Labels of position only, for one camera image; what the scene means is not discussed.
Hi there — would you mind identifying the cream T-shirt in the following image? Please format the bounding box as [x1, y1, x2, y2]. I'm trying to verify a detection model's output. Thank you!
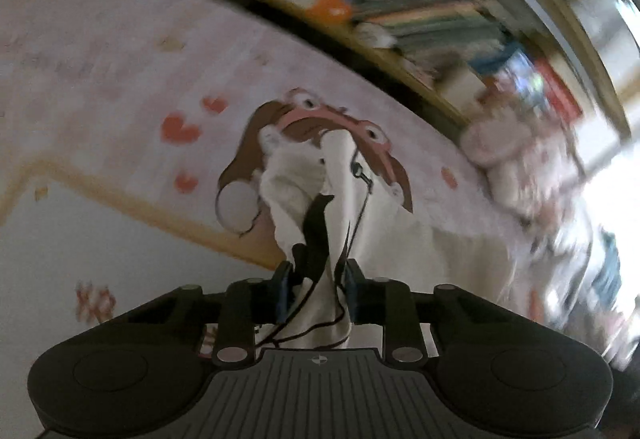
[257, 132, 533, 351]

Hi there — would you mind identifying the white pink plush bunny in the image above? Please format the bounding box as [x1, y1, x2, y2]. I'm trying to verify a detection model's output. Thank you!
[459, 112, 596, 225]

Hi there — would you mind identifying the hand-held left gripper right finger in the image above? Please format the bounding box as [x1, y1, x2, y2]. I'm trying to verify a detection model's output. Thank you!
[344, 259, 526, 365]

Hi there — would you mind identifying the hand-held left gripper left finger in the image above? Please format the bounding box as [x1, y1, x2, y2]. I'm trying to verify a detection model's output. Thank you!
[112, 261, 296, 366]

